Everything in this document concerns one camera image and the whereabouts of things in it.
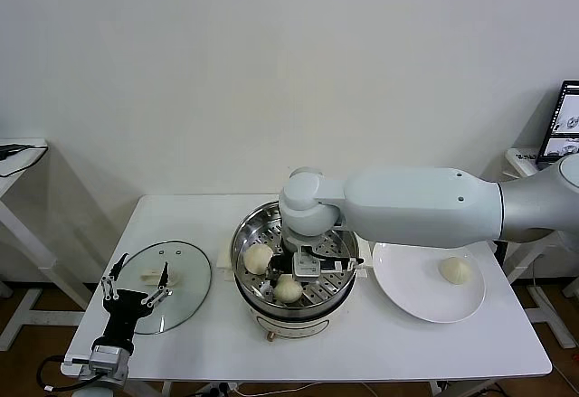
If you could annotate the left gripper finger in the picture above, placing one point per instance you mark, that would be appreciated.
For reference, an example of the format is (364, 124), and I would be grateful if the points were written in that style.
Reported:
(164, 277)
(110, 286)

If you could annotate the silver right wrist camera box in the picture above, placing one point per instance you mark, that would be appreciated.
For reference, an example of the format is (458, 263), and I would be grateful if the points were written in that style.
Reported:
(306, 267)

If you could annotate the white round plate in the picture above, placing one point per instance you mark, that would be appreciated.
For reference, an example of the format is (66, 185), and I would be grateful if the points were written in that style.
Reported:
(407, 288)

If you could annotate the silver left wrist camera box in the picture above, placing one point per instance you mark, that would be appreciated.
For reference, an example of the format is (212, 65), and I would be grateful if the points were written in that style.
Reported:
(104, 352)

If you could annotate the white side table with adapter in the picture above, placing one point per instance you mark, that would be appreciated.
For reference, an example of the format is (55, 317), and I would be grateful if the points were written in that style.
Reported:
(27, 162)

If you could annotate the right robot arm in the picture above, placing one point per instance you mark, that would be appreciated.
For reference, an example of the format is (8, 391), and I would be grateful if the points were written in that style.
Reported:
(407, 207)

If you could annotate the perforated stainless steamer basket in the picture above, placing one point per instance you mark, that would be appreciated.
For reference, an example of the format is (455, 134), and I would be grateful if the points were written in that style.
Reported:
(244, 239)

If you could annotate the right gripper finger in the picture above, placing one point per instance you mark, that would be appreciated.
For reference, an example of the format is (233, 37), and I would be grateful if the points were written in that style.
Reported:
(271, 281)

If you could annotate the white steamed baozi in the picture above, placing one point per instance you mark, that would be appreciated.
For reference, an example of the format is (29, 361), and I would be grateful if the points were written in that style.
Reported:
(255, 259)
(288, 290)
(455, 271)

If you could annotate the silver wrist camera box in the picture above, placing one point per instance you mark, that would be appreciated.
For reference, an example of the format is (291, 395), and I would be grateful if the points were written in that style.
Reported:
(306, 267)
(104, 352)

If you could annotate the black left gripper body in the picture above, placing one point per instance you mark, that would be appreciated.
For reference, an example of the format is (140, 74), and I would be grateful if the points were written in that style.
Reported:
(124, 304)

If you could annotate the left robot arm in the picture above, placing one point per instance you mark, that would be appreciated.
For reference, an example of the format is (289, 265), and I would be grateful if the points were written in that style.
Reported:
(111, 367)

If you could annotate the dark grey open laptop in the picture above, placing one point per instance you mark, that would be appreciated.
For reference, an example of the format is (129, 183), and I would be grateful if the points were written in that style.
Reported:
(565, 116)

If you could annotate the white side table with laptop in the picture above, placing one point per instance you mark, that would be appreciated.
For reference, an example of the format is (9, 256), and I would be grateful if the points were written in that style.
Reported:
(515, 166)

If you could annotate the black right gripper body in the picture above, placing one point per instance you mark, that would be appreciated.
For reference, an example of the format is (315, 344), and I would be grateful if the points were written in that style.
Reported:
(282, 262)

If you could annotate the round glass pot lid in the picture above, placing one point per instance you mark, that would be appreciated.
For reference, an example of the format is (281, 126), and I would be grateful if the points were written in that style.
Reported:
(190, 279)

